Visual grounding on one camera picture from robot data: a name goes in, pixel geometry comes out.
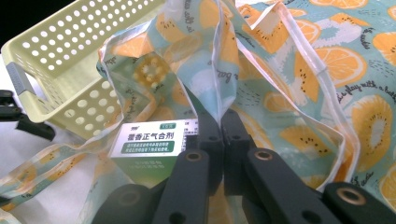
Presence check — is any orange fruit print tote bag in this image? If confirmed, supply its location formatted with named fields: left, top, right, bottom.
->
left=0, top=0, right=396, bottom=224

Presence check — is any pale yellow perforated plastic basket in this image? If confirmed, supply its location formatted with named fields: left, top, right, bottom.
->
left=0, top=0, right=166, bottom=142

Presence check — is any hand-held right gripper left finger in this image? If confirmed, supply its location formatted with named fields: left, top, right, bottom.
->
left=181, top=85, right=225, bottom=197

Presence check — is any tall green and white box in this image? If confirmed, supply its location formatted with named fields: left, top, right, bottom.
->
left=106, top=118, right=201, bottom=189

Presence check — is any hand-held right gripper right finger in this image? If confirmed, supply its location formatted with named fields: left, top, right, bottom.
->
left=221, top=107, right=257, bottom=198

